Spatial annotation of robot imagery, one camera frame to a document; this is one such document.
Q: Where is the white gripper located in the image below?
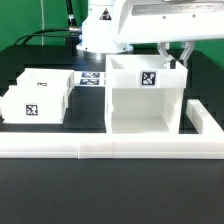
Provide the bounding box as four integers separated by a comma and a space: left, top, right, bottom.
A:
112, 0, 224, 69

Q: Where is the white drawer cabinet frame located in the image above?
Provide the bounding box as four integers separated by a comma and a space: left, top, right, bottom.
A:
104, 55, 187, 134

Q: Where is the white front drawer box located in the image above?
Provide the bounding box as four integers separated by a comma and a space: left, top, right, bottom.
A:
0, 86, 68, 124

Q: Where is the white drawer box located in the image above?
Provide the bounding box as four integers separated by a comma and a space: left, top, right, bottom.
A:
16, 68, 74, 95
0, 86, 68, 124

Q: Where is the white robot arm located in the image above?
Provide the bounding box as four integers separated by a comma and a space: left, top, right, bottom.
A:
77, 0, 224, 66

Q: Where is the white rear drawer box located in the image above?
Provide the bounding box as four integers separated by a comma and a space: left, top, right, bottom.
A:
16, 68, 74, 95

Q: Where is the white fiducial marker sheet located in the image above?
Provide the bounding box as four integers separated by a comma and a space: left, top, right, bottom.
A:
74, 71, 106, 87

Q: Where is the white L-shaped fence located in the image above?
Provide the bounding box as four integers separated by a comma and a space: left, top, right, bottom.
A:
0, 99, 224, 159

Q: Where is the black cable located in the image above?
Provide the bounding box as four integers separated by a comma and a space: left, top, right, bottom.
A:
13, 0, 83, 46

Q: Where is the white thin cable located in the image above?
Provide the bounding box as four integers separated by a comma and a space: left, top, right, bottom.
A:
40, 0, 45, 46

